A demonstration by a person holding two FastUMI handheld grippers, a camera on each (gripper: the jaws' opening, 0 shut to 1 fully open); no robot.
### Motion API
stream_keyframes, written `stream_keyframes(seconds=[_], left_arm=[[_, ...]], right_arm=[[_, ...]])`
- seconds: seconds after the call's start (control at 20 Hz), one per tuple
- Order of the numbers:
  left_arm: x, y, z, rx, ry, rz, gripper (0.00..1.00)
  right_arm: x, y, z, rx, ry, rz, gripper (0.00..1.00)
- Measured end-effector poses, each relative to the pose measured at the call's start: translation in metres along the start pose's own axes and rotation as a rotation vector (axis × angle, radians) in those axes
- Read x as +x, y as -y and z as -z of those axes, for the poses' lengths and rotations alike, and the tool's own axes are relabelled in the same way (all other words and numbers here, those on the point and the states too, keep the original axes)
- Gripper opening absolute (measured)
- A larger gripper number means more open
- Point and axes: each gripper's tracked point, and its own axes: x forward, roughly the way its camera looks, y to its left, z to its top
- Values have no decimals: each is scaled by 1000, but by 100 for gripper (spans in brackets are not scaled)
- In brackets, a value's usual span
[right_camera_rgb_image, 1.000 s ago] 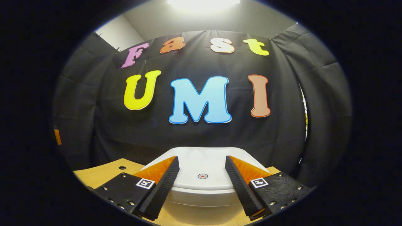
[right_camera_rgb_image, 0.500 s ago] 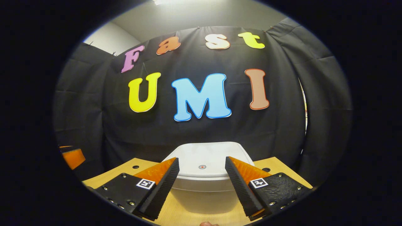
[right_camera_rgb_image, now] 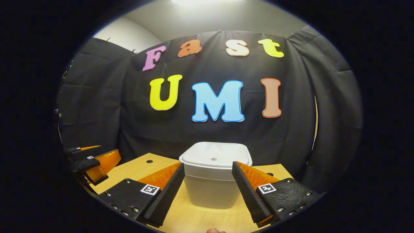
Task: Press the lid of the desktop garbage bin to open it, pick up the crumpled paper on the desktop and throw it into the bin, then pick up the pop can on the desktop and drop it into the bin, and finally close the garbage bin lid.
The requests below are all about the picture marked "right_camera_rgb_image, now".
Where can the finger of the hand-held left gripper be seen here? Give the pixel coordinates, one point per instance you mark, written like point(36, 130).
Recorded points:
point(84, 152)
point(87, 165)

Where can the black backdrop cloth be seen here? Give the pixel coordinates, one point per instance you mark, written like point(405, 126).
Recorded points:
point(97, 113)

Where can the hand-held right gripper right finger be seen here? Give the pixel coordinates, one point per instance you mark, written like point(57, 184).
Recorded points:
point(247, 195)

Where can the large ceiling light panel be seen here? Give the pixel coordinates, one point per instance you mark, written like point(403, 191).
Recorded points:
point(207, 1)

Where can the white desktop garbage bin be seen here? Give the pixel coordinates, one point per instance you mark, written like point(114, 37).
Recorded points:
point(213, 181)

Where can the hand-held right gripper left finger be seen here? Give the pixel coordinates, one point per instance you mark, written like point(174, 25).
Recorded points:
point(168, 195)

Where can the wooden desktop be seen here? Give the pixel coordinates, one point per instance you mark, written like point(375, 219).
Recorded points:
point(136, 170)

